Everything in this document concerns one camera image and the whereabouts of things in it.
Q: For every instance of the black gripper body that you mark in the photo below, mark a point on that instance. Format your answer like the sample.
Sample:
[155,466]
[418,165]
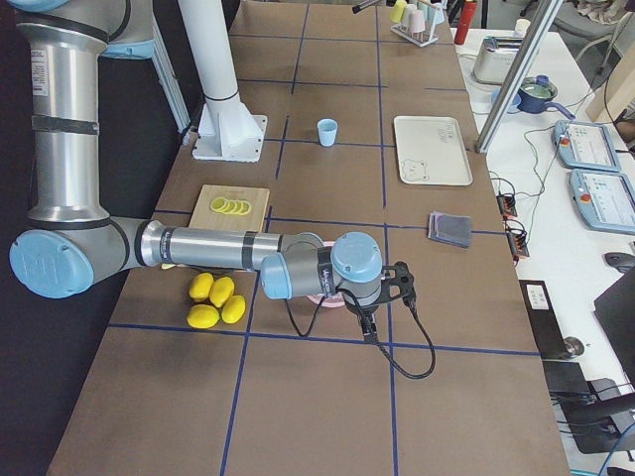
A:
[362,311]

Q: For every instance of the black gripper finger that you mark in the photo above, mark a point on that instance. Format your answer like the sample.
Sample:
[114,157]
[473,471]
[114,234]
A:
[368,326]

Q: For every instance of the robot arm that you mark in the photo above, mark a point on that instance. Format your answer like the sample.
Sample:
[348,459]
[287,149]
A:
[296,82]

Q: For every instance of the light blue plastic cup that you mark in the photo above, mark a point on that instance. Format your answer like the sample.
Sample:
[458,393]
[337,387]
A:
[327,131]

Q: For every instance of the pink upturned cup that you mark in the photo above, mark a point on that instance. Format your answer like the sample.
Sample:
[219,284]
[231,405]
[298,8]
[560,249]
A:
[416,23]

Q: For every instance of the yellow upturned cup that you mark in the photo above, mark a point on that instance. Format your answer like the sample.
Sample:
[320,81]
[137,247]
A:
[397,11]

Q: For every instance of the cream upturned cup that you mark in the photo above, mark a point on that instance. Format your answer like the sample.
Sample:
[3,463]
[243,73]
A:
[411,9]

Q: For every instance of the pink bowl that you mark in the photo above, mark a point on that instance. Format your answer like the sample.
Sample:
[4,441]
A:
[329,297]

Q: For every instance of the grey folded cloth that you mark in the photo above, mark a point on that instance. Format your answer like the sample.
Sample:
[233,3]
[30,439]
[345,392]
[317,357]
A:
[451,229]

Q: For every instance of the whole lemon bottom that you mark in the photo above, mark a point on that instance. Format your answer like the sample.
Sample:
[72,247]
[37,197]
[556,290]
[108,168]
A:
[234,309]

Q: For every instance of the whole lemon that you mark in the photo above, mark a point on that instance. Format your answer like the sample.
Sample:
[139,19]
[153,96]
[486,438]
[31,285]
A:
[203,316]
[234,309]
[200,287]
[221,291]

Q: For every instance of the power strip with plugs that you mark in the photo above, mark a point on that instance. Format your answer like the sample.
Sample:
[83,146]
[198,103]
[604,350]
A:
[507,205]

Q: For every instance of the cream bear serving tray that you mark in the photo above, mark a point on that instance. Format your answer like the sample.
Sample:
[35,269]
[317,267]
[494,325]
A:
[430,151]

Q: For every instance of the whole lemon top right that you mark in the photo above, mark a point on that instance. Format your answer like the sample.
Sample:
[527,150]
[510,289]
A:
[221,291]

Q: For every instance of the whole lemon middle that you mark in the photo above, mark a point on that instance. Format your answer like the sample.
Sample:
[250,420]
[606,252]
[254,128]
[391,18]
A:
[203,316]

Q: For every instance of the whole lemon top left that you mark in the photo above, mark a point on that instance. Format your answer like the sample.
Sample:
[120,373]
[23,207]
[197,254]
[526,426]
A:
[200,287]

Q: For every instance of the lemon slices row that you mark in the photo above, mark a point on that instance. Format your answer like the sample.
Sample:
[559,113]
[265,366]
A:
[230,206]

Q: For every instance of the bamboo cutting board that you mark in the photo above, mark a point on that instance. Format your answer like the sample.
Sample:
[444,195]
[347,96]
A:
[203,218]

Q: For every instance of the near teach pendant tablet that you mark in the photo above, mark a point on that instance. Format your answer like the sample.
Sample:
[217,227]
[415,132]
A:
[605,201]

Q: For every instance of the teach pendant tablet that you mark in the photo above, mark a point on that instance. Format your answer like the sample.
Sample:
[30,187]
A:
[584,145]
[605,201]

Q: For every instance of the black computer mouse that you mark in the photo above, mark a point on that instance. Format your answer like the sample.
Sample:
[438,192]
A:
[621,262]

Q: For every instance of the far teach pendant tablet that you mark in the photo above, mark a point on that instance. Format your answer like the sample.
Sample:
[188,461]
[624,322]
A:
[584,145]

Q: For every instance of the cream toaster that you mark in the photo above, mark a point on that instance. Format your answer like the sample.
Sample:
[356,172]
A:
[495,58]

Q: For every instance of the red cylinder bottle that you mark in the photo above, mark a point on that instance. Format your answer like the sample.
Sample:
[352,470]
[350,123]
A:
[467,12]

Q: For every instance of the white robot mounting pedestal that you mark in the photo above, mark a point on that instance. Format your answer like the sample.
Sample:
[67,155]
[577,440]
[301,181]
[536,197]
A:
[227,131]

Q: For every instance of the saucepan with purple handle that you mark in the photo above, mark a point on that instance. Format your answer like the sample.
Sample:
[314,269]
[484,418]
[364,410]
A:
[538,94]

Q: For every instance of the white wire cup rack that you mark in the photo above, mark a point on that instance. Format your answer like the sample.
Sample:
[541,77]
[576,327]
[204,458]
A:
[435,15]

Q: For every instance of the aluminium frame post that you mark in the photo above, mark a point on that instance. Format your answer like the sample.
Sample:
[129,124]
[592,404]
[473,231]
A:
[541,23]

